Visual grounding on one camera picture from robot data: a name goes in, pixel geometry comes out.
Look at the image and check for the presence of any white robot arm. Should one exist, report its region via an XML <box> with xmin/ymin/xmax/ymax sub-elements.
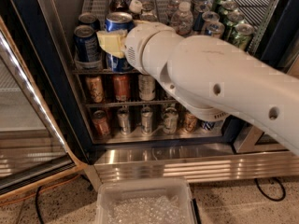
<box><xmin>97</xmin><ymin>22</ymin><xmax>299</xmax><ymax>155</ymax></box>

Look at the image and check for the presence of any front green soda can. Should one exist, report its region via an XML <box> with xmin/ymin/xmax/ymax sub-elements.
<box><xmin>229</xmin><ymin>23</ymin><xmax>254</xmax><ymax>50</ymax></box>

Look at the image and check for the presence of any clear plastic bin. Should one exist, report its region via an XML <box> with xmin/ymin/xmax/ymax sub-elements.
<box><xmin>94</xmin><ymin>177</ymin><xmax>198</xmax><ymax>224</ymax></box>

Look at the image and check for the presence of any front clear water bottle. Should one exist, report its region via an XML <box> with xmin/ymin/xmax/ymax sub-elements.
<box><xmin>170</xmin><ymin>2</ymin><xmax>193</xmax><ymax>35</ymax></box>

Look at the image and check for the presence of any front iced tea bottle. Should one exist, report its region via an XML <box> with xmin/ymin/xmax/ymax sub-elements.
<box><xmin>129</xmin><ymin>0</ymin><xmax>142</xmax><ymax>20</ymax></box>

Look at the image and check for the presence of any rear white green soda can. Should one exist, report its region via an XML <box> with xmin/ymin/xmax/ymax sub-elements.
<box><xmin>142</xmin><ymin>1</ymin><xmax>154</xmax><ymax>11</ymax></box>

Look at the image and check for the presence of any tan can shelf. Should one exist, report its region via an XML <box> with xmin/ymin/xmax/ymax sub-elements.
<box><xmin>85</xmin><ymin>76</ymin><xmax>104</xmax><ymax>103</ymax></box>
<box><xmin>183</xmin><ymin>111</ymin><xmax>198</xmax><ymax>133</ymax></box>

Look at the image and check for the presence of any white can bottom shelf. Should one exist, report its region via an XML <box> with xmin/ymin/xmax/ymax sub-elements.
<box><xmin>163</xmin><ymin>107</ymin><xmax>178</xmax><ymax>134</ymax></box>

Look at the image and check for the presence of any black power cable right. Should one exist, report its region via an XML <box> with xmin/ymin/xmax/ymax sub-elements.
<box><xmin>253</xmin><ymin>176</ymin><xmax>287</xmax><ymax>203</ymax></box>

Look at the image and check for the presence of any iced tea bottle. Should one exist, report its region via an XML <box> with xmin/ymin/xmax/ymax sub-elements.
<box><xmin>109</xmin><ymin>0</ymin><xmax>128</xmax><ymax>12</ymax></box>
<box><xmin>129</xmin><ymin>0</ymin><xmax>142</xmax><ymax>20</ymax></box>

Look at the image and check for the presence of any orange can middle shelf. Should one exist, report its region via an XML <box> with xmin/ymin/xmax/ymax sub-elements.
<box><xmin>112</xmin><ymin>75</ymin><xmax>130</xmax><ymax>101</ymax></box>

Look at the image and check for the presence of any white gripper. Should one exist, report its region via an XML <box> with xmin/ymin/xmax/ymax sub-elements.
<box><xmin>95</xmin><ymin>19</ymin><xmax>176</xmax><ymax>77</ymax></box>

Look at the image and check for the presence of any orange can bottom shelf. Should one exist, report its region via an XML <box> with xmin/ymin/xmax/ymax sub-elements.
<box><xmin>92</xmin><ymin>110</ymin><xmax>110</xmax><ymax>136</ymax></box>

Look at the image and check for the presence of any rear clear water bottle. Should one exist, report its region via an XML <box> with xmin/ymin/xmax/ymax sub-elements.
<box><xmin>166</xmin><ymin>0</ymin><xmax>182</xmax><ymax>19</ymax></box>

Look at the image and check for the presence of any middle white green soda can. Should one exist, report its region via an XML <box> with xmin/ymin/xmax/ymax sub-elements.
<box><xmin>140</xmin><ymin>11</ymin><xmax>158</xmax><ymax>22</ymax></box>

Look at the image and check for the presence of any clear water bottle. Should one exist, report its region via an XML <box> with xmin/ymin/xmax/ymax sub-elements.
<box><xmin>170</xmin><ymin>2</ymin><xmax>193</xmax><ymax>35</ymax></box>
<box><xmin>166</xmin><ymin>0</ymin><xmax>182</xmax><ymax>19</ymax></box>

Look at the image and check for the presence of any tan can middle shelf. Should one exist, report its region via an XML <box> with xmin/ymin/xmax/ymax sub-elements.
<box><xmin>85</xmin><ymin>76</ymin><xmax>104</xmax><ymax>103</ymax></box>

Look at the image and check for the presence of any white can middle shelf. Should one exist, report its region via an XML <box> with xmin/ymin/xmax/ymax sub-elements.
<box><xmin>138</xmin><ymin>75</ymin><xmax>155</xmax><ymax>101</ymax></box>

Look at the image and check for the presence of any orange cable on floor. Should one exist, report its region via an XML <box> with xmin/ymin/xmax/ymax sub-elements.
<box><xmin>0</xmin><ymin>173</ymin><xmax>82</xmax><ymax>207</ymax></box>

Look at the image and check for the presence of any front red bull can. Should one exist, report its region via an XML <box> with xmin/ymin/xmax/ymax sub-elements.
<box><xmin>205</xmin><ymin>21</ymin><xmax>225</xmax><ymax>38</ymax></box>

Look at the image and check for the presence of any tan can bottom shelf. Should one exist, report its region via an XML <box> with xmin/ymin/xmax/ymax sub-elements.
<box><xmin>183</xmin><ymin>111</ymin><xmax>198</xmax><ymax>133</ymax></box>

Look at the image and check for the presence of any orange can shelf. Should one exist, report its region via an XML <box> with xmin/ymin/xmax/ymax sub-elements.
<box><xmin>112</xmin><ymin>75</ymin><xmax>130</xmax><ymax>101</ymax></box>
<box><xmin>92</xmin><ymin>110</ymin><xmax>110</xmax><ymax>136</ymax></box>

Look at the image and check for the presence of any black cable on floor left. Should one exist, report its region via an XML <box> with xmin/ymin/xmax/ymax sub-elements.
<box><xmin>35</xmin><ymin>185</ymin><xmax>45</xmax><ymax>224</ymax></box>

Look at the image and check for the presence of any stainless steel fridge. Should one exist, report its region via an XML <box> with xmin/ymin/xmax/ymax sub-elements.
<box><xmin>3</xmin><ymin>0</ymin><xmax>299</xmax><ymax>183</ymax></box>

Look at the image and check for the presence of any silver can shelf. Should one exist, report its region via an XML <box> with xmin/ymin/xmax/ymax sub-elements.
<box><xmin>141</xmin><ymin>106</ymin><xmax>153</xmax><ymax>134</ymax></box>
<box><xmin>117</xmin><ymin>107</ymin><xmax>131</xmax><ymax>135</ymax></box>

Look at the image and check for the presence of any white green soda can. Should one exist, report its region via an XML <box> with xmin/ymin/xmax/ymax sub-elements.
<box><xmin>142</xmin><ymin>1</ymin><xmax>154</xmax><ymax>11</ymax></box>
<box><xmin>140</xmin><ymin>11</ymin><xmax>158</xmax><ymax>22</ymax></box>

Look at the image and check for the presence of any silver can bottom shelf centre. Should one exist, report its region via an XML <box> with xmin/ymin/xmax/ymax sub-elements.
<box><xmin>141</xmin><ymin>106</ymin><xmax>153</xmax><ymax>134</ymax></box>

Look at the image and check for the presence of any white can shelf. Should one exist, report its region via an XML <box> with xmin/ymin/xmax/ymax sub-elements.
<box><xmin>163</xmin><ymin>107</ymin><xmax>178</xmax><ymax>134</ymax></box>
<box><xmin>138</xmin><ymin>75</ymin><xmax>155</xmax><ymax>101</ymax></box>

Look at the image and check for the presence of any blue can bottom shelf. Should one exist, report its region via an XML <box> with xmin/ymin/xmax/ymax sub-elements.
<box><xmin>201</xmin><ymin>120</ymin><xmax>215</xmax><ymax>131</ymax></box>

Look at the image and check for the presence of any open glass fridge door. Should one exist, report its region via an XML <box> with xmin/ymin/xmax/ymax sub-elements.
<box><xmin>0</xmin><ymin>17</ymin><xmax>87</xmax><ymax>199</ymax></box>

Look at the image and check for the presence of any rear iced tea bottle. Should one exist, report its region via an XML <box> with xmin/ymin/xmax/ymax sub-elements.
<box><xmin>109</xmin><ymin>0</ymin><xmax>128</xmax><ymax>12</ymax></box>

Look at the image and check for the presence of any silver can bottom shelf left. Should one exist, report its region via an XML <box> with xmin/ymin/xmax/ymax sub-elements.
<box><xmin>117</xmin><ymin>107</ymin><xmax>131</xmax><ymax>135</ymax></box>

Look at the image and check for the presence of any blue pepsi can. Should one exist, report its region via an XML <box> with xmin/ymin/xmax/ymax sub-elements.
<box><xmin>74</xmin><ymin>25</ymin><xmax>101</xmax><ymax>63</ymax></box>
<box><xmin>105</xmin><ymin>12</ymin><xmax>134</xmax><ymax>73</ymax></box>
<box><xmin>78</xmin><ymin>12</ymin><xmax>101</xmax><ymax>31</ymax></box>

